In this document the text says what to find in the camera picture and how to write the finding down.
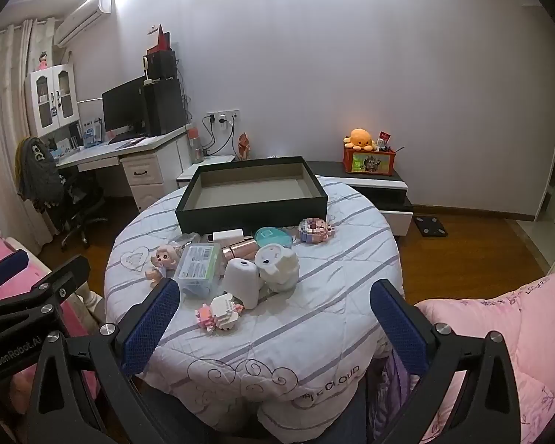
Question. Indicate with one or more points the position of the pink thermos bottle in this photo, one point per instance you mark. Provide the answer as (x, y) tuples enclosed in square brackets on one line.
[(240, 249)]

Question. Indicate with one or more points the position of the red paper item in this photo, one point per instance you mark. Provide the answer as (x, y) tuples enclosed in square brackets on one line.
[(162, 39)]

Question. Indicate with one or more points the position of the grey jacket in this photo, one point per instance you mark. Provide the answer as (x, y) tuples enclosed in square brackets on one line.
[(37, 171)]

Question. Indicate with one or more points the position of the white desk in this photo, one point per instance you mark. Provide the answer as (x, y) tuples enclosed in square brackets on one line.
[(143, 171)]

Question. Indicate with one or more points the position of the orange printed storage box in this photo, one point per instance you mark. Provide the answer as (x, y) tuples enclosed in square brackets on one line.
[(369, 163)]

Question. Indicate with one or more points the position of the black white low cabinet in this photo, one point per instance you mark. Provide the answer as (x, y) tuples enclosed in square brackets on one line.
[(379, 189)]

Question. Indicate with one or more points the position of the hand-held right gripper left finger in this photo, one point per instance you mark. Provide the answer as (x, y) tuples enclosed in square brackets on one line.
[(150, 328)]

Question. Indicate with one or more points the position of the purple printed cloth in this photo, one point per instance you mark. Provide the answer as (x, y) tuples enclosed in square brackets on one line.
[(391, 393)]

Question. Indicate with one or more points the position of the beige curtain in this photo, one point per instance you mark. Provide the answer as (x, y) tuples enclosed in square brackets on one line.
[(4, 101)]

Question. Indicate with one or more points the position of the white side cabinet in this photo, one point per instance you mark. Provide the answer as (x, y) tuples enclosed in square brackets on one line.
[(187, 176)]

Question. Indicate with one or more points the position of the large black cardboard box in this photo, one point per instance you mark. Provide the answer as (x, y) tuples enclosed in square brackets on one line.
[(249, 192)]

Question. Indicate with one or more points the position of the small doll figure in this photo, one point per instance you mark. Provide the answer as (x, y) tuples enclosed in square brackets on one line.
[(43, 61)]

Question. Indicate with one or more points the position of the red white small package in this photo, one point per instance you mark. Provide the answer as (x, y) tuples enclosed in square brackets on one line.
[(384, 139)]

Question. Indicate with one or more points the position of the small blonde doll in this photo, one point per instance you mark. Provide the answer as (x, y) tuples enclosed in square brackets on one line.
[(164, 261)]

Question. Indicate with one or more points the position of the blue white carton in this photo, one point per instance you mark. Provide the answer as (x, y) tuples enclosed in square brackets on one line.
[(91, 133)]

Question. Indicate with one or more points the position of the white wall power outlet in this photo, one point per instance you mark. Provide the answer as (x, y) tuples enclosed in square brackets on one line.
[(223, 116)]

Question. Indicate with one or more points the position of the black office chair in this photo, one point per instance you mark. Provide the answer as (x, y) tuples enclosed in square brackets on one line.
[(78, 203)]

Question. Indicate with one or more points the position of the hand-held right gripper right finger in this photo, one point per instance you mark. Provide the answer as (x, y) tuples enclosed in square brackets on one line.
[(397, 328)]

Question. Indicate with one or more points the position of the white striped quilt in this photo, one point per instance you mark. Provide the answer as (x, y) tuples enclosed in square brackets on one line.
[(305, 333)]

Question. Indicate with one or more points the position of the white air conditioner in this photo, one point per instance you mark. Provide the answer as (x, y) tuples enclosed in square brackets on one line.
[(81, 21)]

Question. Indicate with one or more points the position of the bottle with red cap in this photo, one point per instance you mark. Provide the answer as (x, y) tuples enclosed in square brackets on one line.
[(195, 145)]

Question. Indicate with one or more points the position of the black computer tower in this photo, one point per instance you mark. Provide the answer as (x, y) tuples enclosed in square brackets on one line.
[(165, 106)]

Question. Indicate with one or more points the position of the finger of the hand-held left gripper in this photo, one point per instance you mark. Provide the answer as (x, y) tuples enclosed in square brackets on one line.
[(7, 267), (55, 280)]

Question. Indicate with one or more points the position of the clear plastic box green label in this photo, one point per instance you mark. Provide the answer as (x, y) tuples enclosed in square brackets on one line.
[(199, 266)]

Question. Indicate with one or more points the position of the orange octopus plush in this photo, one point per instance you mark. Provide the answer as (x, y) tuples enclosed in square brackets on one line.
[(359, 139)]

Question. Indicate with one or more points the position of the white cylinder device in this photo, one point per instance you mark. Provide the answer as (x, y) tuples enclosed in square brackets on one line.
[(241, 284)]

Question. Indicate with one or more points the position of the clear plastic teal container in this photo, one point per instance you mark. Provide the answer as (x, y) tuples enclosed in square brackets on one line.
[(273, 237)]

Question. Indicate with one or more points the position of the white glass-door cabinet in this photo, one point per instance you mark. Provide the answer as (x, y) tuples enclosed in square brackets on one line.
[(51, 101)]

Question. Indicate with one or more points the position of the pink quilt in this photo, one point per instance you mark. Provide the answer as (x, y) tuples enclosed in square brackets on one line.
[(513, 333)]

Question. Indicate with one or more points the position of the black bathroom scale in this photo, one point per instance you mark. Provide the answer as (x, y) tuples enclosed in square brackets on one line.
[(430, 225)]

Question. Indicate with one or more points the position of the black computer monitor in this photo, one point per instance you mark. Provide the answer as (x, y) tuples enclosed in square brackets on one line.
[(122, 106)]

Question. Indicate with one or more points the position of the small white box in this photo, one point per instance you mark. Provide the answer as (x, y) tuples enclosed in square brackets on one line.
[(227, 236)]

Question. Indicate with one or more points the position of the white pink block toy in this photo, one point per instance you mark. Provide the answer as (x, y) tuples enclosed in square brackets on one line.
[(222, 310)]

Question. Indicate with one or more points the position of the red paper bag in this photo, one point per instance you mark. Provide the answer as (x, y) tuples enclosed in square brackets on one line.
[(244, 147)]

